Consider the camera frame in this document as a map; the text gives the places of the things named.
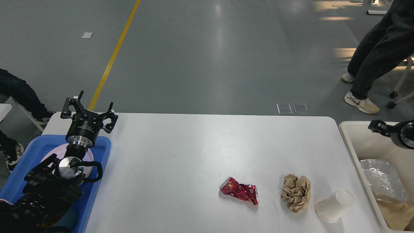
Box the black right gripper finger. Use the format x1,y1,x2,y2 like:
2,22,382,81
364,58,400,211
368,120,393,138

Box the white paper cup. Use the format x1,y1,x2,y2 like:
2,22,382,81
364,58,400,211
314,189,354,223

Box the clear floor plate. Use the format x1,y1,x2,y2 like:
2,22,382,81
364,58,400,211
277,104,293,115
293,103,309,115

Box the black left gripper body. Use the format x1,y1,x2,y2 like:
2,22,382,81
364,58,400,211
65,116,103,149

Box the standing person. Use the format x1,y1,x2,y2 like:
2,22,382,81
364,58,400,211
342,0,414,115

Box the pink cup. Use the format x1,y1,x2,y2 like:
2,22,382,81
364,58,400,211
0,199,13,206

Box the pink plate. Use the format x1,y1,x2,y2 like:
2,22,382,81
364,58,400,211
41,143,94,178

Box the aluminium foil tray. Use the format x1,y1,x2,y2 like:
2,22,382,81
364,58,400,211
359,158,409,202

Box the white office chair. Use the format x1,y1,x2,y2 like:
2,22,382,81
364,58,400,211
387,56,414,109

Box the right clear floor plate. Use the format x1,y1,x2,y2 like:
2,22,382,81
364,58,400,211
293,103,309,115

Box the brown paper bag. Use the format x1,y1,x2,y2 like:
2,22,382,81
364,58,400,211
374,195,414,231

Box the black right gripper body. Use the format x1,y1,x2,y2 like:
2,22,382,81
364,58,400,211
389,120,414,150

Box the left clear floor plate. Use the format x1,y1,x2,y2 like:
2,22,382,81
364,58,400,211
277,104,293,115

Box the red foil wrapper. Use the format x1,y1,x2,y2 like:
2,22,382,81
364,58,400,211
219,177,259,205

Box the dark green cup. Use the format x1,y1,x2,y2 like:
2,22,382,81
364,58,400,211
41,207,78,233

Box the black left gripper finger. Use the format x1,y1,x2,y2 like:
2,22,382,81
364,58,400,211
60,90,91,121
95,102,118,134

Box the blue plastic tray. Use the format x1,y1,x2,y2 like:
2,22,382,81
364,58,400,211
0,135,112,233

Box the brown paper ball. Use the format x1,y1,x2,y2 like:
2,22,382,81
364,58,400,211
280,174,311,213

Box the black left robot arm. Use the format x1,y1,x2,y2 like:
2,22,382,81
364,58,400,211
1,91,118,233

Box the white plastic bin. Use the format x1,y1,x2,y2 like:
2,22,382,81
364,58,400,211
339,121,414,233

